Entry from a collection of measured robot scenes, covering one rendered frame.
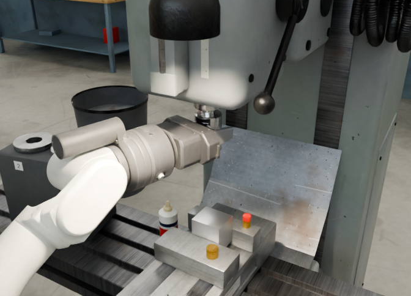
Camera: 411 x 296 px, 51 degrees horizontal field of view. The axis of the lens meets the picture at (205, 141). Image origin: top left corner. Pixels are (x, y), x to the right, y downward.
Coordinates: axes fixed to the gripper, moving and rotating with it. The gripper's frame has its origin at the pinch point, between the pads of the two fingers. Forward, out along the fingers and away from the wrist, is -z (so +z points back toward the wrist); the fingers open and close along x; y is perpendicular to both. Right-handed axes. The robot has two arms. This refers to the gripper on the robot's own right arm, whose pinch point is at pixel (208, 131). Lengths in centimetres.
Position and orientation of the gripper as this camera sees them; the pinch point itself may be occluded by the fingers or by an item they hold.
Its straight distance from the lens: 74.7
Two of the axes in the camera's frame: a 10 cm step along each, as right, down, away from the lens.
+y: -0.1, 9.1, 4.2
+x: -6.8, -3.2, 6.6
